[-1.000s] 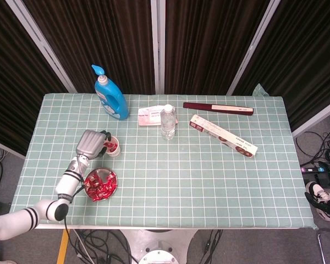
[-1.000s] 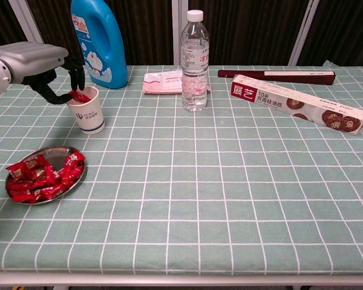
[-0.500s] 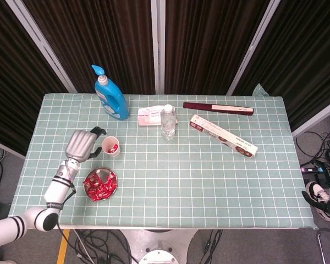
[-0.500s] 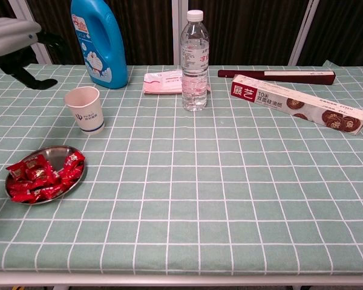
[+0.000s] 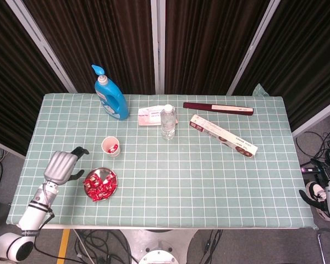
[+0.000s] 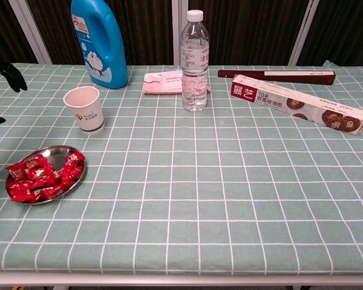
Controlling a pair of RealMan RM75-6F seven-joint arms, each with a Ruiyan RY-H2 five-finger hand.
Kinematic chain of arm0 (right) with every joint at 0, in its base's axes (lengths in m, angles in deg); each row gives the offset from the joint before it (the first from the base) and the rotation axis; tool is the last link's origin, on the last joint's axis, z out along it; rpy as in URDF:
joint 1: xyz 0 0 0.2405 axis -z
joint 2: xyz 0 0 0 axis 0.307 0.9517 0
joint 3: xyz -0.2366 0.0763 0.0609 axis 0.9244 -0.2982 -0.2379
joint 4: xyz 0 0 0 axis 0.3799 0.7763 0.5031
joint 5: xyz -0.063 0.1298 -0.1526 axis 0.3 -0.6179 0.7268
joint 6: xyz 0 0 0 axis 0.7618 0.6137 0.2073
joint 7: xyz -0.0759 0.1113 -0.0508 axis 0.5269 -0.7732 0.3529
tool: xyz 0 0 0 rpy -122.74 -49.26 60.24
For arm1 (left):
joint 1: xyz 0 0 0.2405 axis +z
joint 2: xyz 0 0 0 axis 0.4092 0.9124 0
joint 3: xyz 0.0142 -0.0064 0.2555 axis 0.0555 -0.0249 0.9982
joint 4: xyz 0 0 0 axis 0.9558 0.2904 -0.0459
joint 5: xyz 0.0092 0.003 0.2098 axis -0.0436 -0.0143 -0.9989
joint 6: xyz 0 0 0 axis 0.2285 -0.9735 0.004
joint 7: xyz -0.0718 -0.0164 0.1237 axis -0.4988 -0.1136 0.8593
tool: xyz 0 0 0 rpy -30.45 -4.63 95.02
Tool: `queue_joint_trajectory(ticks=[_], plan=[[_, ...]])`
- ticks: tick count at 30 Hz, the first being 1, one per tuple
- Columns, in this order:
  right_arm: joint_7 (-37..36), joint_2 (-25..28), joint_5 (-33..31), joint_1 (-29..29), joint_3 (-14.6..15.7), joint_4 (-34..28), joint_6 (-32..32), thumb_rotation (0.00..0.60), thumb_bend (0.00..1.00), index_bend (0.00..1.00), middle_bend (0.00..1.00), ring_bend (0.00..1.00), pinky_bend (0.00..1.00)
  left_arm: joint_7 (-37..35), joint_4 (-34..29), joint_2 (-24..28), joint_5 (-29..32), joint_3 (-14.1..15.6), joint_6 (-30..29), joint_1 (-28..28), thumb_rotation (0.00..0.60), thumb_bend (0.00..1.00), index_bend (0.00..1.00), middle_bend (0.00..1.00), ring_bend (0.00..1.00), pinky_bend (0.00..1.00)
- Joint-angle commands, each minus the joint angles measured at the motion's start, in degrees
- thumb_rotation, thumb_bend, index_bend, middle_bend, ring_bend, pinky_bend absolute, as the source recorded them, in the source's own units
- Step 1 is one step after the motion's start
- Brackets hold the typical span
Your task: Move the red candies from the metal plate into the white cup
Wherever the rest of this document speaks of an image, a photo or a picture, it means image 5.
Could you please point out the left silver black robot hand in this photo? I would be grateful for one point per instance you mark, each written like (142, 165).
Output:
(59, 167)

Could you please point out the red candy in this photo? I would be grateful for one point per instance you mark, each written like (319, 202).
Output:
(112, 185)
(110, 176)
(115, 145)
(100, 181)
(110, 150)
(102, 194)
(104, 188)
(88, 185)
(92, 178)
(94, 198)
(109, 193)
(96, 187)

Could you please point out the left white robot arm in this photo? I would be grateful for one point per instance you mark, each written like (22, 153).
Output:
(31, 214)

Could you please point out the round silver metal plate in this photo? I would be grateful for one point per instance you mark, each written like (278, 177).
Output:
(102, 171)

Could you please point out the white paper cup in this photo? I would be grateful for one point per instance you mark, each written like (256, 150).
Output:
(105, 143)

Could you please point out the white black sneaker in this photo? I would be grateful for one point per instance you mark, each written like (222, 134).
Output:
(314, 188)

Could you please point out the black power strip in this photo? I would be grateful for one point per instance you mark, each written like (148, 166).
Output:
(309, 169)

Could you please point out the yellow floor tape strip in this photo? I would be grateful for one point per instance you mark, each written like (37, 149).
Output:
(62, 247)

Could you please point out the blue detergent pump bottle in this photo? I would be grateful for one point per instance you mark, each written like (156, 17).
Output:
(114, 101)

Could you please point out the dark brown curtain panel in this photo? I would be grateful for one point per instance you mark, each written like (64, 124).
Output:
(5, 82)
(99, 33)
(305, 55)
(209, 41)

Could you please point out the pink white tissue packet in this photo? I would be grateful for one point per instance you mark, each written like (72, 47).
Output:
(148, 116)

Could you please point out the clear plastic water bottle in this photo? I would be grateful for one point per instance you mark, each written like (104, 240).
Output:
(167, 123)

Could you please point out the green checked tablecloth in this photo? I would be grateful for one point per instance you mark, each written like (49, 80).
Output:
(181, 178)

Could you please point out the white baking paper box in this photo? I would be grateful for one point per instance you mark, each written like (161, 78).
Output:
(209, 127)

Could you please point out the long dark red box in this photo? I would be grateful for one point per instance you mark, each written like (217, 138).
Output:
(198, 105)

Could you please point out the grey metal partition rail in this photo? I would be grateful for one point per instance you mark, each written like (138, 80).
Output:
(5, 148)
(316, 118)

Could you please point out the white table frame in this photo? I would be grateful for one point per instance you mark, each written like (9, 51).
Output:
(126, 227)

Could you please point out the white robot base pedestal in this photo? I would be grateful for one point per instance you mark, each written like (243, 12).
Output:
(154, 239)

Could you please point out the grey metal partition post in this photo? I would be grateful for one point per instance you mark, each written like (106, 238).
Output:
(157, 41)
(255, 41)
(39, 41)

